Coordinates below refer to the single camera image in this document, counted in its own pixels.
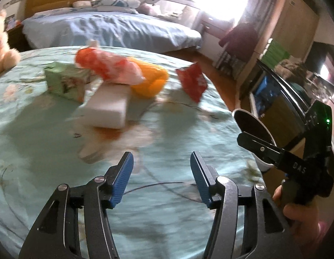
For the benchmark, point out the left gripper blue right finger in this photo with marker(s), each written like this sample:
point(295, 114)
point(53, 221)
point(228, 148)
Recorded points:
point(205, 178)

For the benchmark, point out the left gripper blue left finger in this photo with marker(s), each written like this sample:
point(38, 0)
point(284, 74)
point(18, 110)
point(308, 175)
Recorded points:
point(119, 178)

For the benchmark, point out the white foam block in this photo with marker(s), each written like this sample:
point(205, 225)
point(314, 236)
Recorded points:
point(107, 107)

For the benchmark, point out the red snack wrapper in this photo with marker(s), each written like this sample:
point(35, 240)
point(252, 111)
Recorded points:
point(193, 81)

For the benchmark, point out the green drink carton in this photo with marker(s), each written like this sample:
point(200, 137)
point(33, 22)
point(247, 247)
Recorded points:
point(67, 80)

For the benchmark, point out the orange white plastic bag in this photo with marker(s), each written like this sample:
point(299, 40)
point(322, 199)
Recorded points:
point(109, 66)

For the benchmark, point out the person's right hand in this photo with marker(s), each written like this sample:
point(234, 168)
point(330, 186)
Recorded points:
point(307, 229)

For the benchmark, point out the black sideboard cabinet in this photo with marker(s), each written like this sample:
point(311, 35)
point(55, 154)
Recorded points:
point(276, 104)

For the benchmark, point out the floral teal tablecloth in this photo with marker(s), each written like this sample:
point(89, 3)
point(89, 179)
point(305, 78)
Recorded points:
point(161, 214)

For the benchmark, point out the brown plush on cabinet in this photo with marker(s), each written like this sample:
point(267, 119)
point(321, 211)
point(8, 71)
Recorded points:
point(287, 69)

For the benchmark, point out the television screen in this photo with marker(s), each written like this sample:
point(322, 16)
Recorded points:
point(320, 61)

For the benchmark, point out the green boxes stack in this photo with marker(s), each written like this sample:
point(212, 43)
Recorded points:
point(273, 54)

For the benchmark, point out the dark red hanging jacket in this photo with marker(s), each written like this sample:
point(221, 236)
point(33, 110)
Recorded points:
point(240, 41)

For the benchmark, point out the bed with blue sheet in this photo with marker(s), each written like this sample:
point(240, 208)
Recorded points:
point(114, 29)

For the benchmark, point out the wooden wardrobe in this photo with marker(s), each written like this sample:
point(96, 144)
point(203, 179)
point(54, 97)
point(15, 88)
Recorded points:
point(293, 24)

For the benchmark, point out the cream teddy bear pink heart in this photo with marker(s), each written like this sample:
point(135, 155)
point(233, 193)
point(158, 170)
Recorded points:
point(9, 58)

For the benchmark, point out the dark wooden nightstand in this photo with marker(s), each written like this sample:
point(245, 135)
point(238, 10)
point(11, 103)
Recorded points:
point(17, 40)

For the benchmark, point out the blue white pillow stack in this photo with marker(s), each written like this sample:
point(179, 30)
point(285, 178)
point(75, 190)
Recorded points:
point(125, 6)

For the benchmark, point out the grey bed guard rail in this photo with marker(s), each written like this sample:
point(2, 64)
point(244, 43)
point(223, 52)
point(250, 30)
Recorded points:
point(183, 12)

